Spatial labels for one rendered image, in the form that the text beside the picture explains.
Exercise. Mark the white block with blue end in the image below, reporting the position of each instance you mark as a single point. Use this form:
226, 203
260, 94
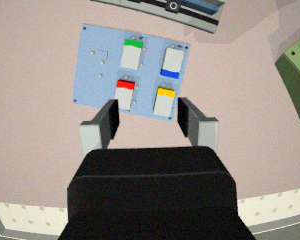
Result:
171, 64

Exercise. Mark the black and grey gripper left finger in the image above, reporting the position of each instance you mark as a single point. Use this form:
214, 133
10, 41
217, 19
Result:
97, 133

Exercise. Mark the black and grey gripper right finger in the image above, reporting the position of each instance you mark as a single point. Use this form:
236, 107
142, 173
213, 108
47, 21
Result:
200, 130

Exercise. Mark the white block with green end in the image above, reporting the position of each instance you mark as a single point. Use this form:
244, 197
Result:
131, 54

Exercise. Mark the grey block with yellow end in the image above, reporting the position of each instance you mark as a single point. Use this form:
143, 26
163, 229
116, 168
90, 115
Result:
163, 101

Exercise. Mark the white block with red end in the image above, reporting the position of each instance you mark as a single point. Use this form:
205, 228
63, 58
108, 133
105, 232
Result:
124, 93

